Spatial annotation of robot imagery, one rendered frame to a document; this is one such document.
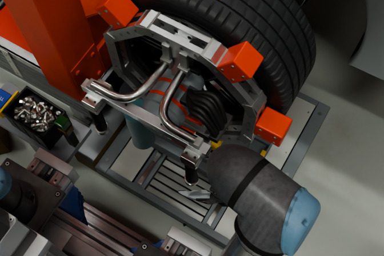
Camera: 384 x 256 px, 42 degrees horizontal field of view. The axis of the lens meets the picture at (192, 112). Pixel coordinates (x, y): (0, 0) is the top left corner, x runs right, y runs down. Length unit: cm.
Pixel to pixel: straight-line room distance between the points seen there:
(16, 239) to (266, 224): 46
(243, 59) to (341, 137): 132
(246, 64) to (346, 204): 127
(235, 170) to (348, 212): 153
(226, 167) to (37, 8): 82
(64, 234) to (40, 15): 65
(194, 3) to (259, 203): 64
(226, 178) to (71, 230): 78
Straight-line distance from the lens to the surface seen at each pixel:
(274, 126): 152
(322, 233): 237
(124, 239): 209
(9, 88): 221
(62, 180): 163
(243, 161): 94
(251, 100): 143
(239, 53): 130
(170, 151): 225
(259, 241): 96
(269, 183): 93
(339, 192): 244
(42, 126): 195
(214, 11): 136
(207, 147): 137
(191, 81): 155
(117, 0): 148
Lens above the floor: 225
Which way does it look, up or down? 64 degrees down
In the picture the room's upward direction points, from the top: 2 degrees counter-clockwise
